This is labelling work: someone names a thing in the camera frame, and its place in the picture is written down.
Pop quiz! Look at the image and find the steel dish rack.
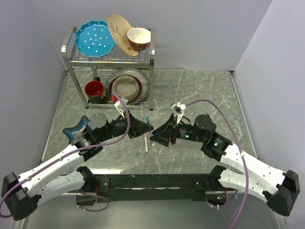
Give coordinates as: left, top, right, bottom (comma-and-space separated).
61, 26, 155, 111

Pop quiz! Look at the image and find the white pen orange end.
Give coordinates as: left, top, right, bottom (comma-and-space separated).
144, 133, 149, 154

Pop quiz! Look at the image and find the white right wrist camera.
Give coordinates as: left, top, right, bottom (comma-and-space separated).
171, 102, 186, 124

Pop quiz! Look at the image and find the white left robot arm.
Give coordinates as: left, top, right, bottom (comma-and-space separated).
0, 113, 153, 221

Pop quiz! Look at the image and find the blue star-shaped dish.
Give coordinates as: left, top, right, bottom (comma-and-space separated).
63, 116, 89, 142

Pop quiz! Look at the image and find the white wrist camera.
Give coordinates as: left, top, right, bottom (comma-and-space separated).
111, 96, 128, 117
171, 102, 186, 124

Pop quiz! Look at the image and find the beige floral plate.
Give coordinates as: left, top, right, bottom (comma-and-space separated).
108, 13, 139, 57

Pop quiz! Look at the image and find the beige ceramic bowl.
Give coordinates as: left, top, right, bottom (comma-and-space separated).
112, 75, 140, 101

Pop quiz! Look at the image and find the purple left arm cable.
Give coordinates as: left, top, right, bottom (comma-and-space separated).
0, 93, 131, 219

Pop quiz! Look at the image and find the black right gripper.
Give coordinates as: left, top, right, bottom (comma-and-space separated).
150, 113, 206, 147

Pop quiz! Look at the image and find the blue pen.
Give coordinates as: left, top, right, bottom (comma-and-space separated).
146, 116, 150, 125

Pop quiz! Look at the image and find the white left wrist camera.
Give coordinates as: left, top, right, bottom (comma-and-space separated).
111, 96, 128, 117

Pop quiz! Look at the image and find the blue polka dot plate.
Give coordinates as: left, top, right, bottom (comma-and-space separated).
75, 20, 116, 58

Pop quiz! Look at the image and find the red and white bowl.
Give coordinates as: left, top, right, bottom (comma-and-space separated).
127, 28, 151, 51

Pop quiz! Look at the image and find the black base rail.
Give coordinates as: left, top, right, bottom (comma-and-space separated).
81, 174, 233, 202

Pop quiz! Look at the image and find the red mug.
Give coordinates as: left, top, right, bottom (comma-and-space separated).
85, 81, 106, 104

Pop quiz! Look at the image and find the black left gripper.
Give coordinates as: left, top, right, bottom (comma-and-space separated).
98, 110, 153, 142

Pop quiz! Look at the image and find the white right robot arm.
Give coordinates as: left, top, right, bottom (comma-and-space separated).
150, 114, 300, 217

